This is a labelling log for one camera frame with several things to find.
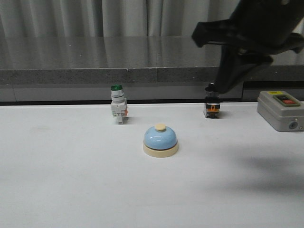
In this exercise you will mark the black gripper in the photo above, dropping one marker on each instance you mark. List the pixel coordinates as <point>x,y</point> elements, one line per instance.
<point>262,26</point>

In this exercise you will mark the blue call bell cream base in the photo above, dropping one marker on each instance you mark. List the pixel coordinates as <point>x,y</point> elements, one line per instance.
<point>160,141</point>

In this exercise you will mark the dark granite counter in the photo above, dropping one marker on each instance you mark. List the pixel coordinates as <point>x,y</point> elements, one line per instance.
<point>81,70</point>

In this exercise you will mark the grey curtain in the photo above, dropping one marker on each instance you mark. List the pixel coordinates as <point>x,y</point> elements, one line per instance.
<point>108,18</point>

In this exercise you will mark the black rotary selector switch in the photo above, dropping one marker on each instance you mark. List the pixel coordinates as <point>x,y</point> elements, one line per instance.
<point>212,102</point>

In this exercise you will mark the grey on off switch box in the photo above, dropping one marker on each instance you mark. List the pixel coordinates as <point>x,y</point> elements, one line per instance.
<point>281,110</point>

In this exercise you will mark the green pushbutton switch white body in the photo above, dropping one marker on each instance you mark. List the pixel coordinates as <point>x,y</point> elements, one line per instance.
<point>118,105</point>

